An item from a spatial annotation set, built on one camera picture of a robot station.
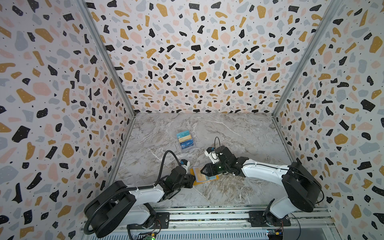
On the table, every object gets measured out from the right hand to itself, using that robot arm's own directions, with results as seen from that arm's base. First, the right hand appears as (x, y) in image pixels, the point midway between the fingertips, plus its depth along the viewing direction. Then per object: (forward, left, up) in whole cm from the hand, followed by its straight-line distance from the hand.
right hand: (203, 168), depth 82 cm
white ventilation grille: (-30, +7, -9) cm, 32 cm away
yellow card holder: (-5, +5, -7) cm, 10 cm away
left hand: (-2, +3, -5) cm, 7 cm away
